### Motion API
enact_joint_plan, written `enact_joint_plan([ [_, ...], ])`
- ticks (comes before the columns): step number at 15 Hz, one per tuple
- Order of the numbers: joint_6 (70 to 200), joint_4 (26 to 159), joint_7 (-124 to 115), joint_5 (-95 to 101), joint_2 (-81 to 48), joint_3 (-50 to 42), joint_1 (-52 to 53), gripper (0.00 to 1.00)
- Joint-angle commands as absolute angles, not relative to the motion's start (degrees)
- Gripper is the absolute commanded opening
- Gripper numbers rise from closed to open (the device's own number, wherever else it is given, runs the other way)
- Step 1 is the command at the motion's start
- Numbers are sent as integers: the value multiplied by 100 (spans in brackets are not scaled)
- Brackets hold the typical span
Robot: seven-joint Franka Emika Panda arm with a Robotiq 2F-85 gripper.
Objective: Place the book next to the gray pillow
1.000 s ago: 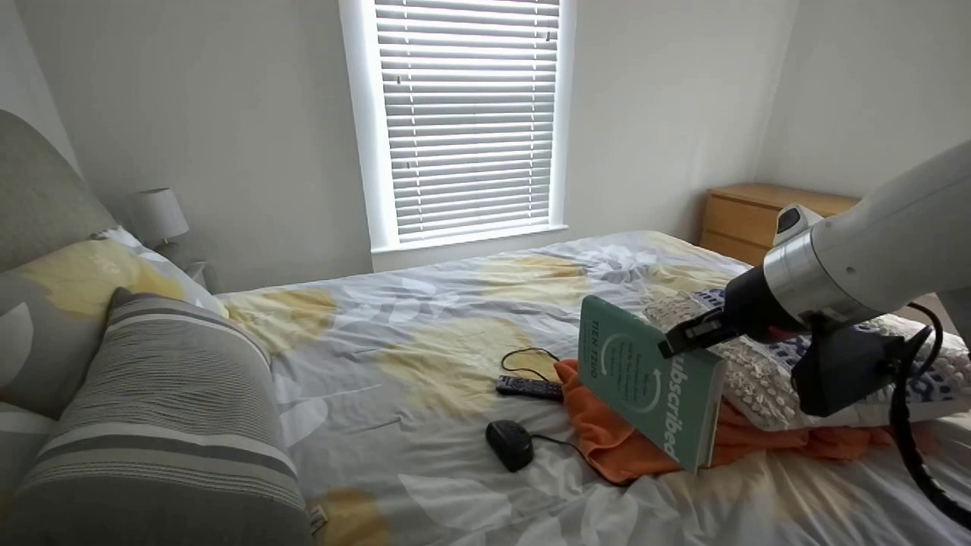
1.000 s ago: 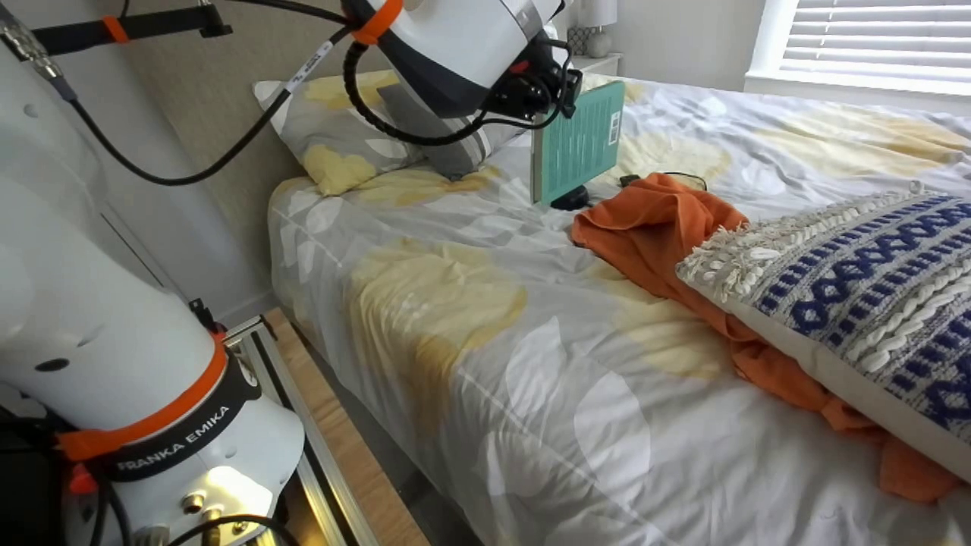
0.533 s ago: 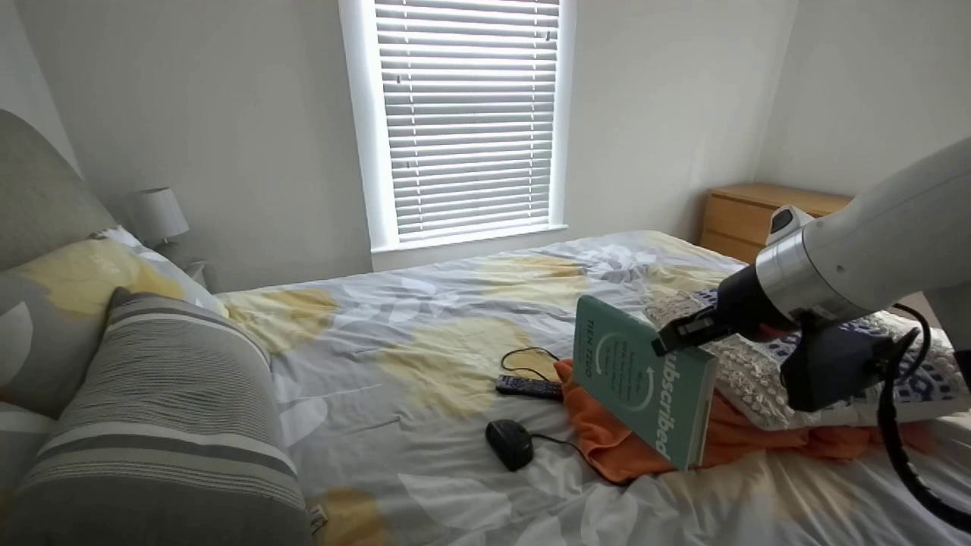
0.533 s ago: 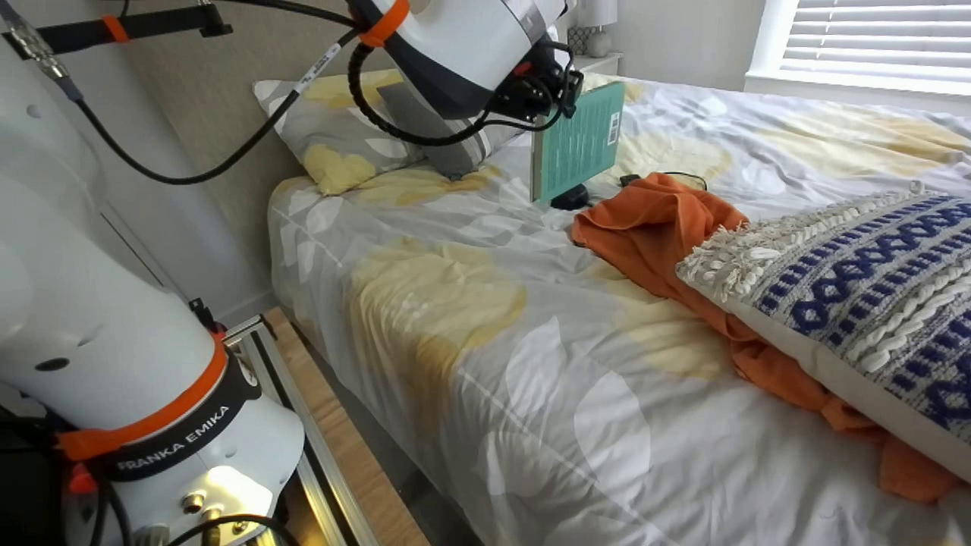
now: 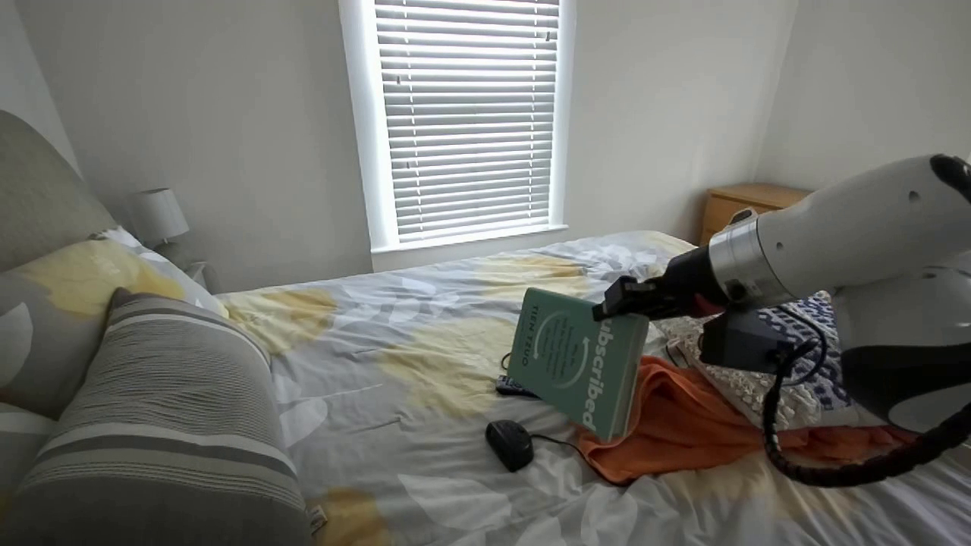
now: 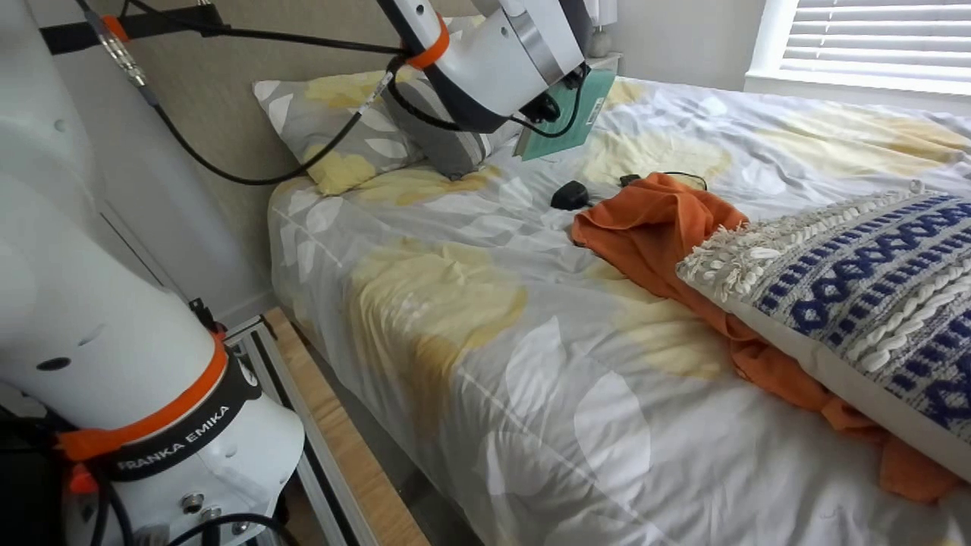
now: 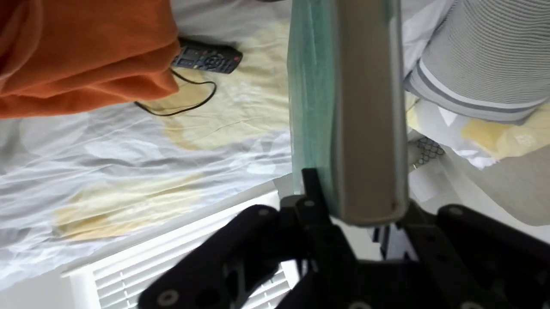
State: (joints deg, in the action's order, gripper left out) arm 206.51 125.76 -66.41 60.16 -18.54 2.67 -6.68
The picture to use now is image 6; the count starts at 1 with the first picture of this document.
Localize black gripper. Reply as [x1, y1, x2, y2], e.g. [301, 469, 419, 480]
[518, 89, 568, 130]

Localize green book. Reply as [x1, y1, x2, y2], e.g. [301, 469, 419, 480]
[513, 62, 622, 164]

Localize gray striped pillow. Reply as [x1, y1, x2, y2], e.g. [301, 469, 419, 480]
[384, 71, 532, 181]

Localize yellow gray floral pillow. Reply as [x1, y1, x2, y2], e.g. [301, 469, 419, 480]
[251, 65, 424, 201]

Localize blue white patterned pillow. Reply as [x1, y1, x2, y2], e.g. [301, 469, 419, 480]
[674, 180, 971, 485]

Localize small black device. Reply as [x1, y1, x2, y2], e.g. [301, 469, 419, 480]
[549, 180, 595, 213]

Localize white bedside lamp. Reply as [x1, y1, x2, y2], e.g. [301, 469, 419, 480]
[589, 0, 622, 62]

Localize orange cloth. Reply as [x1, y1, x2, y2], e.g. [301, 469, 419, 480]
[568, 170, 964, 506]

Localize gray yellow floral duvet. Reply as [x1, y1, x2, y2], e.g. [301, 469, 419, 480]
[263, 71, 971, 546]

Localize white window blinds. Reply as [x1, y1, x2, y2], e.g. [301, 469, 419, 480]
[779, 0, 971, 84]

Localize wooden base board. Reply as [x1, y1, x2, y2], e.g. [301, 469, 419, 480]
[257, 304, 431, 546]

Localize white window frame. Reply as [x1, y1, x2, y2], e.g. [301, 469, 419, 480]
[745, 0, 971, 102]

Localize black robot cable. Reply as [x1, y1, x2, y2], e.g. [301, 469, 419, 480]
[74, 0, 368, 190]

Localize black camera boom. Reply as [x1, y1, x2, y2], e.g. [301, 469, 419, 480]
[39, 2, 410, 57]

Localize black base power cable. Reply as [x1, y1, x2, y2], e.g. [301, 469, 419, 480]
[92, 480, 298, 546]

